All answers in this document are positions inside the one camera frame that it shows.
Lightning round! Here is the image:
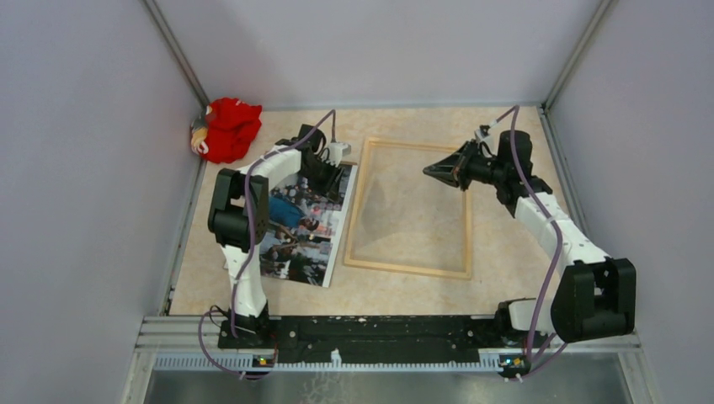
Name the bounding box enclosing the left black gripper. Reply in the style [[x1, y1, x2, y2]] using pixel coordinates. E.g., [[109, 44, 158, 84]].
[[299, 157, 344, 204]]

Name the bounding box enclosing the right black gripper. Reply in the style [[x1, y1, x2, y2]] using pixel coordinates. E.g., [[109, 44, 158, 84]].
[[423, 140, 506, 192]]

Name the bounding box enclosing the printed photo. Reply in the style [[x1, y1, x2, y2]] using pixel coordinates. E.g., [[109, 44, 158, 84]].
[[258, 162, 357, 288]]

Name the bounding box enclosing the transparent plastic sheet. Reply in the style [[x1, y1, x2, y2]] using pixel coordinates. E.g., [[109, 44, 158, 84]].
[[353, 143, 468, 272]]

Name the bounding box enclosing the wooden picture frame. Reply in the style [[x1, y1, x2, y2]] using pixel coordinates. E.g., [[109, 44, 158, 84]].
[[343, 136, 475, 281]]

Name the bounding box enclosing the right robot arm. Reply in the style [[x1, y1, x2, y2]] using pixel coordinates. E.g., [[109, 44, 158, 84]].
[[423, 130, 637, 347]]

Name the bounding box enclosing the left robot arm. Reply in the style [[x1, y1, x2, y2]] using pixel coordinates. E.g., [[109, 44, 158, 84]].
[[207, 125, 351, 348]]

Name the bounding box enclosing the red crumpled cloth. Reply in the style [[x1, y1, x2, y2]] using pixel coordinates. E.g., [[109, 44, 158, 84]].
[[190, 98, 263, 164]]

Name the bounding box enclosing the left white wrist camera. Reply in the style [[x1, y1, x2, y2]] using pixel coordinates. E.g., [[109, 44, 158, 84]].
[[325, 141, 352, 166]]

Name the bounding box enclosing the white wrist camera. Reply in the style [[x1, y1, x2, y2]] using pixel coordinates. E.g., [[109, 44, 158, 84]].
[[325, 141, 352, 166], [474, 125, 491, 143]]

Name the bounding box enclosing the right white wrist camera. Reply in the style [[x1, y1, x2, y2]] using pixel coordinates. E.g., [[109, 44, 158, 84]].
[[474, 125, 491, 143]]

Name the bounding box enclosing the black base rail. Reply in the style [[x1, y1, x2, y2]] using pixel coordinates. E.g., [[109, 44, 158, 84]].
[[217, 315, 527, 364]]

